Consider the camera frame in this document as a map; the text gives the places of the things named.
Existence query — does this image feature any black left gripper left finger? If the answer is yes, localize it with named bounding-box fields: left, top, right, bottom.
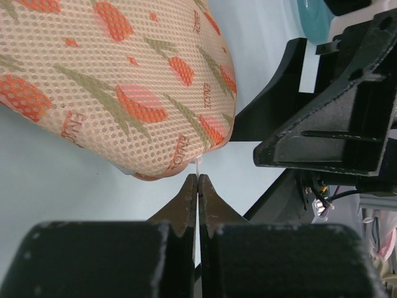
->
left=1, top=174, right=198, bottom=297

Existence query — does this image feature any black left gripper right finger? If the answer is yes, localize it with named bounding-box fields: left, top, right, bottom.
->
left=198, top=174, right=386, bottom=297

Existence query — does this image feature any teal translucent plastic basin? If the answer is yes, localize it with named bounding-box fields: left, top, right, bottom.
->
left=297, top=0, right=334, bottom=45

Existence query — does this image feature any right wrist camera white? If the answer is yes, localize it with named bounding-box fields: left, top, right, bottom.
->
left=325, top=0, right=396, bottom=42

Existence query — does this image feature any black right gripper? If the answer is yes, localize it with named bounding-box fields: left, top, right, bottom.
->
left=230, top=9, right=396, bottom=196

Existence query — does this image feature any pink floral mesh laundry bag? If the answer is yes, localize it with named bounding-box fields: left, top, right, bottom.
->
left=1, top=1, right=237, bottom=181

